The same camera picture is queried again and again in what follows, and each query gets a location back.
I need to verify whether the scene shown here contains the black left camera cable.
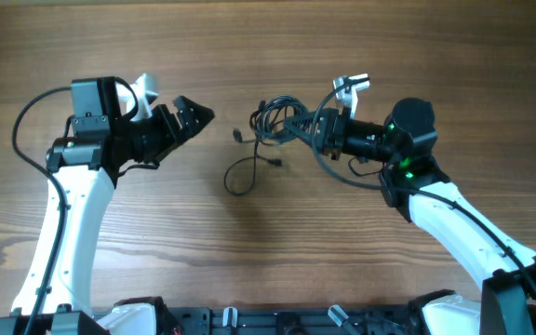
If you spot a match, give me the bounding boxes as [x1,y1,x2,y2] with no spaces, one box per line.
[11,86,74,335]

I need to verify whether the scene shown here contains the thick black USB cable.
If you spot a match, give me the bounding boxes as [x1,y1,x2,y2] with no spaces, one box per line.
[233,94,309,146]

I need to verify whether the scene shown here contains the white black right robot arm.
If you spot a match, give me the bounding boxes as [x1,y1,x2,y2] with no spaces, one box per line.
[283,98,536,334]

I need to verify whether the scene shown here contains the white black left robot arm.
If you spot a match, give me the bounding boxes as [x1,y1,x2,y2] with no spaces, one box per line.
[0,75,215,334]

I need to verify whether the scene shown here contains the black right camera cable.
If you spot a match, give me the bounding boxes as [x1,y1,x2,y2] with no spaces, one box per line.
[311,78,536,335]

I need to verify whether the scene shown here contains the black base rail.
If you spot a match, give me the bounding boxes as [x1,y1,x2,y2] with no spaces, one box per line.
[169,304,429,335]

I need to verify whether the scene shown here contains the black camera cable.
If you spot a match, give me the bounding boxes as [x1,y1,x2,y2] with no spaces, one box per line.
[11,86,74,335]
[311,78,536,335]

